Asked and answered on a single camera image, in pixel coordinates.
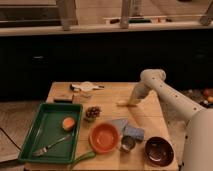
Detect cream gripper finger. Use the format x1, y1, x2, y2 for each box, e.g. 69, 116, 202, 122
116, 100, 136, 107

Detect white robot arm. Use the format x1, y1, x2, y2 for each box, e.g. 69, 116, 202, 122
117, 69, 213, 171

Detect red bowl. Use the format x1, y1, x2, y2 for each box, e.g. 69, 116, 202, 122
89, 122, 120, 154

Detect dark brown bowl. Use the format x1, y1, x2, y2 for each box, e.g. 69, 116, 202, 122
145, 137, 174, 167

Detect grey cloth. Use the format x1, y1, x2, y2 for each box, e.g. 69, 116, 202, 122
109, 119, 128, 134

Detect bunch of dark grapes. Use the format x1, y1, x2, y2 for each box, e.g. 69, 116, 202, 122
85, 106, 101, 122

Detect white black kitchen tool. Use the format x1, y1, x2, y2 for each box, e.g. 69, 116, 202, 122
70, 81, 104, 92

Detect small metal cup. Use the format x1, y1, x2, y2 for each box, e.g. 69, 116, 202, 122
120, 136, 136, 152

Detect orange fruit half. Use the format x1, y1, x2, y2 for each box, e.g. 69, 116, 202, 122
62, 117, 75, 131

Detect green tray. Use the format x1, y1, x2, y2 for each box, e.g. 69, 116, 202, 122
18, 103, 83, 164

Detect silver fork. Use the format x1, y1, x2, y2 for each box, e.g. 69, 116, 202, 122
32, 134, 71, 157

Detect green utensil handle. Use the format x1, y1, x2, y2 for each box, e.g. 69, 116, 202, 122
70, 151, 96, 169

